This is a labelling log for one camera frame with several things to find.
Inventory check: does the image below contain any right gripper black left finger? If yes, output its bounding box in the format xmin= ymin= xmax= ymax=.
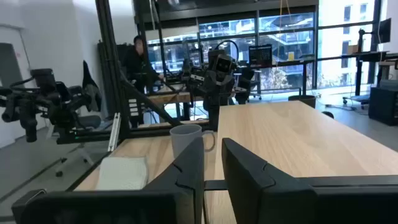
xmin=142 ymin=136 xmax=205 ymax=224

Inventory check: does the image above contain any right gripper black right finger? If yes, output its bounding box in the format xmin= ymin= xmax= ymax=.
xmin=221 ymin=138 xmax=318 ymax=224

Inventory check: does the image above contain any grey mug with handle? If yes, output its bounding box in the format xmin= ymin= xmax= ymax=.
xmin=169 ymin=124 xmax=216 ymax=159

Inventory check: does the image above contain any wooden shelf with black legs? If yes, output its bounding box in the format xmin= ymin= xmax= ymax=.
xmin=203 ymin=100 xmax=398 ymax=224

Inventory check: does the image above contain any black computer monitor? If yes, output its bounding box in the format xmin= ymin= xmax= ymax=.
xmin=248 ymin=44 xmax=274 ymax=67

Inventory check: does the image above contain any grey folded cloth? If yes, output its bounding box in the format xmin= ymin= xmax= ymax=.
xmin=95 ymin=156 xmax=149 ymax=191

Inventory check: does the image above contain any person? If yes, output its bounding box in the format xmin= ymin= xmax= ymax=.
xmin=123 ymin=35 xmax=165 ymax=94

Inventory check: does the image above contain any black round bin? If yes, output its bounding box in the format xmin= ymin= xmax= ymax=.
xmin=288 ymin=95 xmax=317 ymax=109

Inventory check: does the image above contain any silver metal bar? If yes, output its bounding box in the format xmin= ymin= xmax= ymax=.
xmin=107 ymin=112 xmax=122 ymax=152

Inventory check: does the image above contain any long black standing desk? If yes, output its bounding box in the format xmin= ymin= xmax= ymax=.
xmin=242 ymin=51 xmax=398 ymax=98

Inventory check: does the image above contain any black office chair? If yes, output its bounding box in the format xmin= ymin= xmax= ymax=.
xmin=46 ymin=60 xmax=104 ymax=178

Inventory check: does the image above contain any black equipment case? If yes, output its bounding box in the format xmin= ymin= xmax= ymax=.
xmin=368 ymin=80 xmax=398 ymax=127

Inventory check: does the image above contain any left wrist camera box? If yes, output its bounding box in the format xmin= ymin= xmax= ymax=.
xmin=214 ymin=54 xmax=234 ymax=75

